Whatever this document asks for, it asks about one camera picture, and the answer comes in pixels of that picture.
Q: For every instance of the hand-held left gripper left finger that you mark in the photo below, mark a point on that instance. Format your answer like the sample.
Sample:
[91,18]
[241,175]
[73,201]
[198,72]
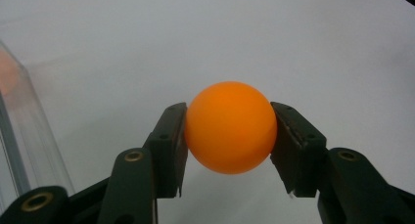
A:
[168,152]

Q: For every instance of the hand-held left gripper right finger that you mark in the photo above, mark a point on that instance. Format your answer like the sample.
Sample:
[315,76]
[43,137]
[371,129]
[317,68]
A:
[300,152]

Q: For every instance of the orange ball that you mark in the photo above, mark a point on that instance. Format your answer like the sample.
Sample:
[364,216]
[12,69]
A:
[230,127]

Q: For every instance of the clear plastic box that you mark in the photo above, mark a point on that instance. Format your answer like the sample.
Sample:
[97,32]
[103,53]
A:
[29,145]

